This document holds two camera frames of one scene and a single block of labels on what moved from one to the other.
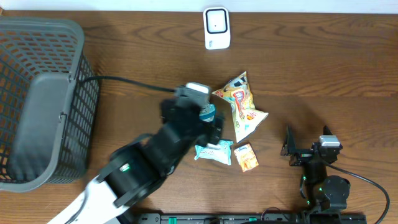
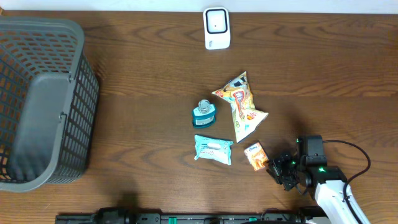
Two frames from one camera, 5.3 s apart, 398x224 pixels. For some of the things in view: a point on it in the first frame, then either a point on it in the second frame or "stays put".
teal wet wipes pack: x=219 y=152 stays put
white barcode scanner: x=216 y=22 stays put
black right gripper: x=289 y=148 → x=273 y=165
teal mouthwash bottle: x=209 y=114 stays put
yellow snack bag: x=237 y=92 stays put
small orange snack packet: x=246 y=157 → x=256 y=156
